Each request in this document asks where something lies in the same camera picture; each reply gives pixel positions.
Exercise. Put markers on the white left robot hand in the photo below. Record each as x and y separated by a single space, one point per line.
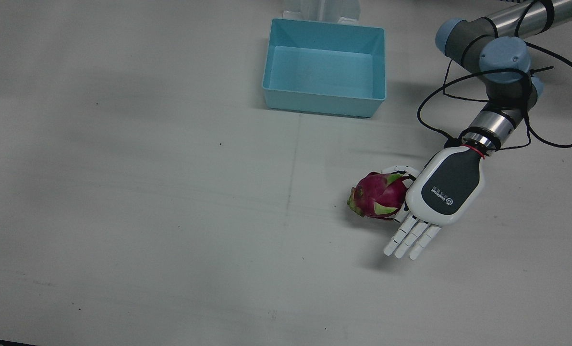
449 190

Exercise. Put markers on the pink dragon fruit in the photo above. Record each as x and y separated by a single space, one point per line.
379 196

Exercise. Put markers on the light blue plastic bin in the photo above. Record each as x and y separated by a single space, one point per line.
325 67

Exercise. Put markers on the white stand base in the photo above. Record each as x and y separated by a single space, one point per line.
322 10

